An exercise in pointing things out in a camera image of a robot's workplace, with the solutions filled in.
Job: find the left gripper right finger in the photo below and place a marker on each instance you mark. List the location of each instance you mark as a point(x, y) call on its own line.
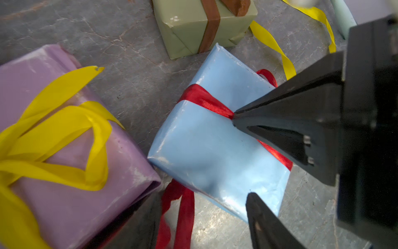
point(266, 230)

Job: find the yellow ribbon on purple box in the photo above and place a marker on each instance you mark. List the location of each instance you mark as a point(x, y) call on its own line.
point(45, 127)

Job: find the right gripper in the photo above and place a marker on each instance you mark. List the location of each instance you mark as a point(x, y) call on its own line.
point(300, 119)

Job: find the brown ribbon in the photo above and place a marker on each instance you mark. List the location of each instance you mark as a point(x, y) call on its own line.
point(238, 8)

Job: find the yellow ribbon of red box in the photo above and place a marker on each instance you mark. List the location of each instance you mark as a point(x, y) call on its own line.
point(288, 37)

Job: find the green gift box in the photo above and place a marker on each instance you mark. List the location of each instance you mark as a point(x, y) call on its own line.
point(182, 25)

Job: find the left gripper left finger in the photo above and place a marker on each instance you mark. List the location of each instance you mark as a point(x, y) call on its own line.
point(141, 231)

